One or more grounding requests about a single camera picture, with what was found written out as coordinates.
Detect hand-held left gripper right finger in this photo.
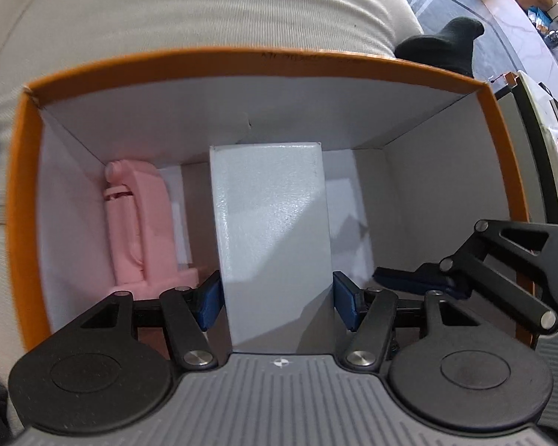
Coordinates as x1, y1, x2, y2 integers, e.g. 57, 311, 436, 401
332, 270, 482, 371

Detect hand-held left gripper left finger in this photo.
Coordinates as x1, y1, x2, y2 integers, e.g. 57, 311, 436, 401
79, 269, 224, 371

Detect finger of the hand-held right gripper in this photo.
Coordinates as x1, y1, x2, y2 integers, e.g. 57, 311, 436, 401
373, 220, 558, 334

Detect white rectangular box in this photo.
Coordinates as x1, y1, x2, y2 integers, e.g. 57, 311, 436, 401
209, 142, 336, 354

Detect pink plastic toy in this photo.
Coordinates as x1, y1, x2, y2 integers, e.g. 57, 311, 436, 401
101, 159, 210, 298

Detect orange cardboard box white inside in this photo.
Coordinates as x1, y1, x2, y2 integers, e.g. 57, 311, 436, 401
7, 46, 535, 354

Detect black sock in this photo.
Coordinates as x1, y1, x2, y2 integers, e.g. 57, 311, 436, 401
394, 16, 485, 77

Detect white marble counter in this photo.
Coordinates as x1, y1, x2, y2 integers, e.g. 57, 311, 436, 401
481, 0, 558, 80

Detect beige fabric sofa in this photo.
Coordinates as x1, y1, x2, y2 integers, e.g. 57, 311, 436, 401
0, 0, 425, 433

